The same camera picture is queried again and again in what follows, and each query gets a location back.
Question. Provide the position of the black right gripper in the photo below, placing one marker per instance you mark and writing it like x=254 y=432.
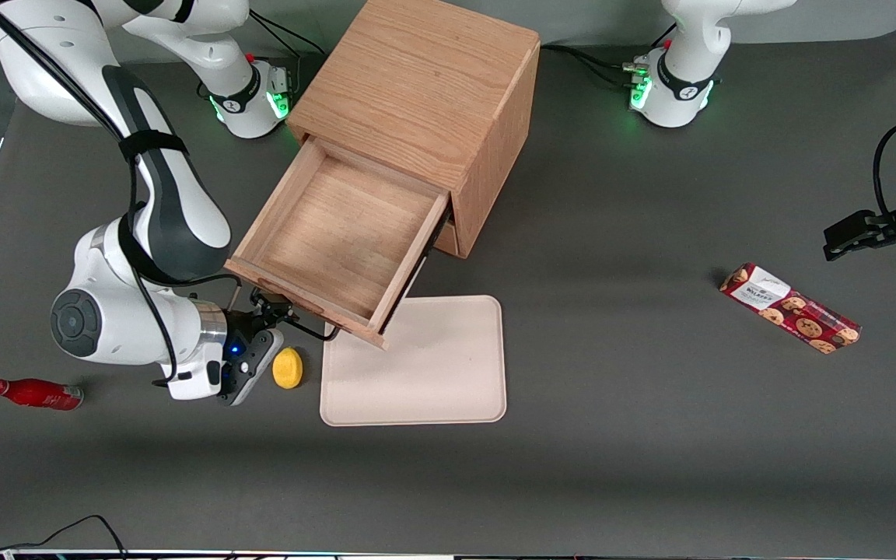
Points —
x=243 y=321

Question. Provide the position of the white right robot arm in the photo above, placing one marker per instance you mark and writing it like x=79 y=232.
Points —
x=176 y=210

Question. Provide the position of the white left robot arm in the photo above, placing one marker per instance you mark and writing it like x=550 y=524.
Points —
x=681 y=101

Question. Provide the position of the wooden drawer cabinet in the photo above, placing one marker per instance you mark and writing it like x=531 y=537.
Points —
x=417 y=78

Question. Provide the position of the yellow lemon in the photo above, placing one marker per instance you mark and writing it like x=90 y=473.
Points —
x=287 y=369

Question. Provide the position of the red tartan cookie box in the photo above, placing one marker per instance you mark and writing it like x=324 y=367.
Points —
x=794 y=311

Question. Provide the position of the beige rectangular tray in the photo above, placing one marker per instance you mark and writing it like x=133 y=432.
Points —
x=432 y=373

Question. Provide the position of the red bottle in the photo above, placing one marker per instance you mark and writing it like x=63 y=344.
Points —
x=36 y=393

